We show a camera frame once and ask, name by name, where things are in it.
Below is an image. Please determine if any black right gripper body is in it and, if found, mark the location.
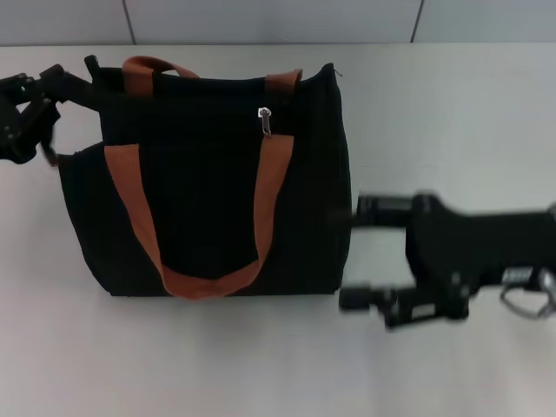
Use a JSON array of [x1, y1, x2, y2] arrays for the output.
[[403, 190, 556, 321]]

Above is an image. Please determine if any black bag with brown handles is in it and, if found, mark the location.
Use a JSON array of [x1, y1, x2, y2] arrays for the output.
[[58, 55, 353, 301]]

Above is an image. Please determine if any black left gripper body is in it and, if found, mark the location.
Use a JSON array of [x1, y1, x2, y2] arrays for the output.
[[0, 74, 60, 164]]

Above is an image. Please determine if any right gripper cable with connectors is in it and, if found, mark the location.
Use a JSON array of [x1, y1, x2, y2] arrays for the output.
[[499, 268, 556, 321]]

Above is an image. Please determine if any silver zipper pull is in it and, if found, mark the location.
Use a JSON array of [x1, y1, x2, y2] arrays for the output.
[[257, 106, 275, 139]]

